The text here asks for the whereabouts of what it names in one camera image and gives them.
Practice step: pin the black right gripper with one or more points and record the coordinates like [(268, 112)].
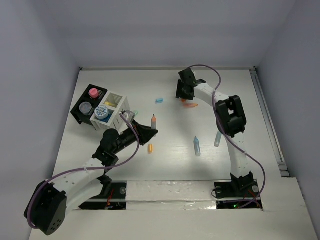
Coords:
[(180, 92)]

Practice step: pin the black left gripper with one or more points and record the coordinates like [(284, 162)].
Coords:
[(144, 133)]

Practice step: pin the orange tip clear highlighter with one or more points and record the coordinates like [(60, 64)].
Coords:
[(154, 122)]

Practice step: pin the blue slime jar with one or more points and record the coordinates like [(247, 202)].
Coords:
[(102, 113)]

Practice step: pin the clear jar of clips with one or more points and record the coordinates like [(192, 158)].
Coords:
[(85, 108)]

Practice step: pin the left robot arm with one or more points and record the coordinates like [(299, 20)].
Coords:
[(55, 197)]

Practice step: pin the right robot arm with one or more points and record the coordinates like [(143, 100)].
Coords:
[(231, 121)]

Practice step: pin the amber highlighter cap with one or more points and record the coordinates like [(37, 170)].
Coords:
[(150, 148)]

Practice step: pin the blue highlighter cap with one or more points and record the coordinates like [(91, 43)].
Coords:
[(159, 100)]

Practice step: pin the blue highlighter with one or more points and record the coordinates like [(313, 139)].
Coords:
[(196, 144)]

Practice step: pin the green highlighter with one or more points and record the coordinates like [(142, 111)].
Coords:
[(217, 139)]

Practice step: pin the black organizer box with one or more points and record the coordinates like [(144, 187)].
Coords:
[(80, 118)]

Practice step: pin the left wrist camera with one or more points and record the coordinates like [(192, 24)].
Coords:
[(128, 116)]

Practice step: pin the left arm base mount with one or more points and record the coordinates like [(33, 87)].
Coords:
[(112, 197)]

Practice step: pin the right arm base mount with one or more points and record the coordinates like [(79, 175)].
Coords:
[(238, 193)]

